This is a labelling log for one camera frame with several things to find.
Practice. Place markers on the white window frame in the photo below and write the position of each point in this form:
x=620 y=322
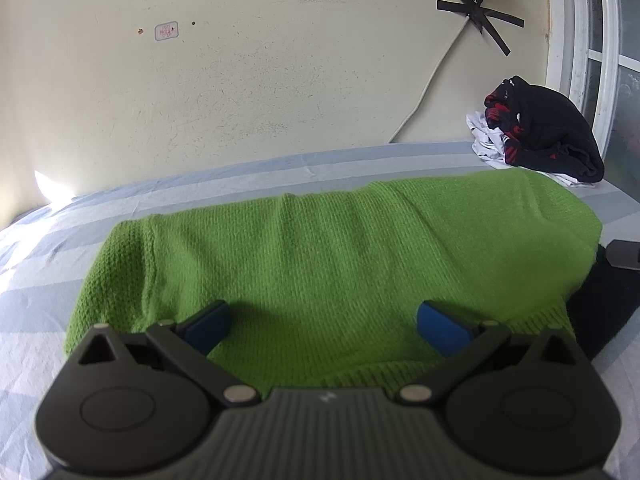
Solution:
x=565 y=35

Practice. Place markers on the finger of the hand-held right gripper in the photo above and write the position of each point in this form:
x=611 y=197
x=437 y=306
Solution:
x=625 y=255

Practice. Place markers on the green striped knit sweater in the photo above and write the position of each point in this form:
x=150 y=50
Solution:
x=325 y=260

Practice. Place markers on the white wall sticker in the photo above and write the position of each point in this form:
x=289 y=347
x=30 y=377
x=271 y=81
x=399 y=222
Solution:
x=166 y=31

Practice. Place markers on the white crumpled garment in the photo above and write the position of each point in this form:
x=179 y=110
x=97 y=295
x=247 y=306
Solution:
x=482 y=147

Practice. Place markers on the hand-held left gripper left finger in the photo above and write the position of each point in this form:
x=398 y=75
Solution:
x=207 y=326

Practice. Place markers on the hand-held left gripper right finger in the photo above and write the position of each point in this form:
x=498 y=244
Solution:
x=440 y=328

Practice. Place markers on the black folded garment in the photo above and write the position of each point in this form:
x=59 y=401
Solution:
x=555 y=130

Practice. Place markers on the black tape strip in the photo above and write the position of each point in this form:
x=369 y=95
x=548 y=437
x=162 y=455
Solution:
x=495 y=35
x=505 y=17

